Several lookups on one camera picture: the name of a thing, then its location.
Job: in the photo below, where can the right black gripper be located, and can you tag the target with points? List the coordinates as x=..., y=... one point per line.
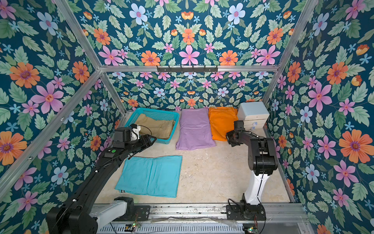
x=233, y=139

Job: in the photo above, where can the orange pants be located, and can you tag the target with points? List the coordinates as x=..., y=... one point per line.
x=222, y=121

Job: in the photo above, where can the khaki long pants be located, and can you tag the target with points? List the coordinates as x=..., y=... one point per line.
x=156, y=128

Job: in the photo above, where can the teal plastic basket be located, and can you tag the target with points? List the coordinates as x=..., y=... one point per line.
x=156, y=115

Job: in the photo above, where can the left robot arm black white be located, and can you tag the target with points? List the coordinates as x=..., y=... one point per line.
x=76, y=215

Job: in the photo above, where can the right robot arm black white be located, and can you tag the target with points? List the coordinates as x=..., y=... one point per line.
x=262, y=160

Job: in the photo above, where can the purple folded cloth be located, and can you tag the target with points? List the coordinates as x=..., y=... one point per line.
x=195, y=130

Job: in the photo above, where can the teal folded cloth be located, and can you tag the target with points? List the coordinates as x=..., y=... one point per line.
x=157, y=177

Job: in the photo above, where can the small white drawer cabinet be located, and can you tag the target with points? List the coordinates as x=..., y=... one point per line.
x=253, y=114

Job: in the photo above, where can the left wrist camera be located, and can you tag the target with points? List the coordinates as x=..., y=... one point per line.
x=135, y=132

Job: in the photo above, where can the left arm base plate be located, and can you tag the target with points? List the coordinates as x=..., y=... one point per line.
x=139, y=213

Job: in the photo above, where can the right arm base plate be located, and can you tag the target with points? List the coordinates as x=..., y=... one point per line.
x=246, y=213

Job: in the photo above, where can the black hook rail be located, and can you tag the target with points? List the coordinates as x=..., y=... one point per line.
x=182, y=69

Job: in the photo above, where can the aluminium front rail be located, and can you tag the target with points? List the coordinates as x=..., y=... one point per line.
x=210, y=218

